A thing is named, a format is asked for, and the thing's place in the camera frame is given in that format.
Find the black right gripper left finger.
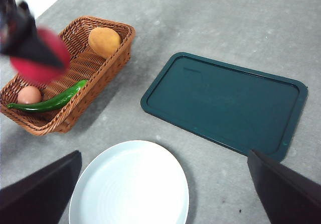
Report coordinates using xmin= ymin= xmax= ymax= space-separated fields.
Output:
xmin=0 ymin=150 xmax=83 ymax=224

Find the pale grey round plate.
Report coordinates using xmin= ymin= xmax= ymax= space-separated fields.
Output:
xmin=68 ymin=140 xmax=190 ymax=224

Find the brown egg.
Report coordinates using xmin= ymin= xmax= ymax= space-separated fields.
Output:
xmin=17 ymin=85 xmax=42 ymax=104

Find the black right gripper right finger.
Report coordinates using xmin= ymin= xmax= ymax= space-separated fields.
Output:
xmin=247 ymin=149 xmax=321 ymax=224

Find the brown wicker basket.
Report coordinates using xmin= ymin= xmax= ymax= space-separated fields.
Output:
xmin=0 ymin=15 xmax=136 ymax=136

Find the green chili pepper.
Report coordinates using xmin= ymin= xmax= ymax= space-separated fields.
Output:
xmin=7 ymin=79 xmax=89 ymax=114

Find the red tomato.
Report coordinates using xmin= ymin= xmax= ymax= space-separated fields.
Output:
xmin=9 ymin=27 xmax=71 ymax=84

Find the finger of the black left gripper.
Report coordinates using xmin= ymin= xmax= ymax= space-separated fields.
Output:
xmin=0 ymin=1 xmax=66 ymax=71

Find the dark rectangular tray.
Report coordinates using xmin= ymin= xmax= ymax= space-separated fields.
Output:
xmin=140 ymin=52 xmax=308 ymax=162

